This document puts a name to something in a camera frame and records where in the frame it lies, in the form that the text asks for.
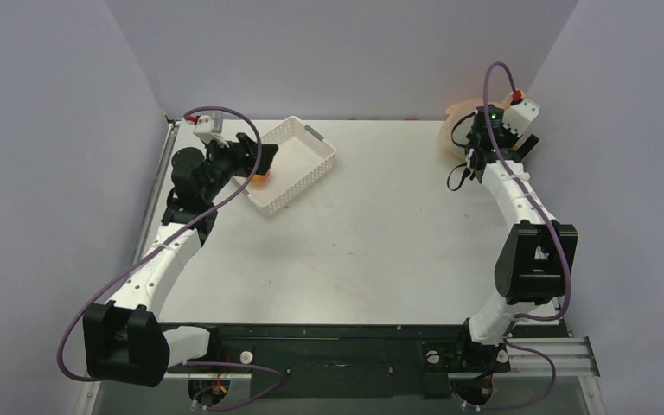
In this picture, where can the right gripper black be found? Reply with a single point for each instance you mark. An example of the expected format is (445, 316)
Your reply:
(528, 145)

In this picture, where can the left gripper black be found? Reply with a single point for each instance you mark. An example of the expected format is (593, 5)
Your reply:
(243, 154)

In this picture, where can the fake peach orange red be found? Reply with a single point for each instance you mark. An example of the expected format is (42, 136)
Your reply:
(259, 181)

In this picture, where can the translucent orange plastic bag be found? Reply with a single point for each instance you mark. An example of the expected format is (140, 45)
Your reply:
(448, 134)

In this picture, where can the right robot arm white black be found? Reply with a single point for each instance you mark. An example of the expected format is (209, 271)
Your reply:
(530, 270)

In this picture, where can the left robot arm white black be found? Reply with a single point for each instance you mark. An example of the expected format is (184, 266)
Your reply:
(124, 341)

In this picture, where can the white perforated plastic basket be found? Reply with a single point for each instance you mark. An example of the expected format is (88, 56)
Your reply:
(303, 158)

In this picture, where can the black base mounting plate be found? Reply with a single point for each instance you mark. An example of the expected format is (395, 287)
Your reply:
(301, 361)

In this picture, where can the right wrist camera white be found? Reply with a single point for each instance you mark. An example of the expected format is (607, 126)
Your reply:
(519, 116)

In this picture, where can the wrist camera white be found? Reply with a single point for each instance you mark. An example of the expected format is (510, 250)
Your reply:
(519, 116)
(208, 128)

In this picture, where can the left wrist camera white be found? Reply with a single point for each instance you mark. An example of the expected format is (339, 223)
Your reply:
(208, 128)

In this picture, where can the aluminium rail frame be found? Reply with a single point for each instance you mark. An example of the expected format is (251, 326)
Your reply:
(571, 387)

